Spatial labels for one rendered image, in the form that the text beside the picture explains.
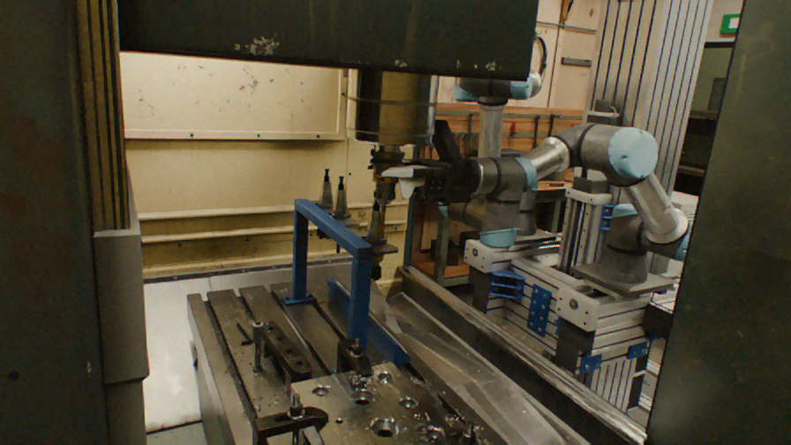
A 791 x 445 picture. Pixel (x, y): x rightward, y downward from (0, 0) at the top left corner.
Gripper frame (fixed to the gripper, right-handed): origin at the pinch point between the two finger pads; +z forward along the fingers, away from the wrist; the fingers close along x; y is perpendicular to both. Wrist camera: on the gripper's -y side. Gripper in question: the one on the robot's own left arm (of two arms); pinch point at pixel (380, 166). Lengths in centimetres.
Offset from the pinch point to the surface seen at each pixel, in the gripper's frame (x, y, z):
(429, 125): -7.0, -8.4, -5.2
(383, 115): -6.4, -9.8, 3.5
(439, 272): 197, 113, -153
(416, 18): -12.4, -24.6, 2.3
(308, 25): -12.5, -21.9, 18.9
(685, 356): -25, 38, -66
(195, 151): 101, 13, 19
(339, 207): 42.5, 19.4, -10.0
